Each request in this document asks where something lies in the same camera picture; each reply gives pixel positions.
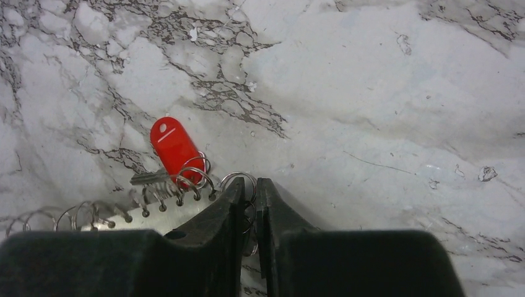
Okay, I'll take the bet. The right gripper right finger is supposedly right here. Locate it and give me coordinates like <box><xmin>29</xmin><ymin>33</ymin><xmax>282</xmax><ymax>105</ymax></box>
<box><xmin>256</xmin><ymin>178</ymin><xmax>464</xmax><ymax>296</ymax></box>

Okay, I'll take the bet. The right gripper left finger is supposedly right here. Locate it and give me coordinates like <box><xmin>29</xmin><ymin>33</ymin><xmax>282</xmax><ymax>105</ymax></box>
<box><xmin>1</xmin><ymin>177</ymin><xmax>246</xmax><ymax>296</ymax></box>

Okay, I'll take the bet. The silver spiral keyring holder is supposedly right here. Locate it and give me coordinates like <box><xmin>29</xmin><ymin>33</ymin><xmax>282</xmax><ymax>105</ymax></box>
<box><xmin>1</xmin><ymin>152</ymin><xmax>258</xmax><ymax>257</ymax></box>

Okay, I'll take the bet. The red oval key tag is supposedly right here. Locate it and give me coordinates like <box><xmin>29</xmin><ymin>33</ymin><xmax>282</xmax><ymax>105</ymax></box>
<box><xmin>150</xmin><ymin>116</ymin><xmax>205</xmax><ymax>182</ymax></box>

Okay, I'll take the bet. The black head silver key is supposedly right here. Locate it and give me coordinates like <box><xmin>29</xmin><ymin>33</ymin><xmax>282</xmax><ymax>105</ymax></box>
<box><xmin>130</xmin><ymin>169</ymin><xmax>170</xmax><ymax>186</ymax></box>

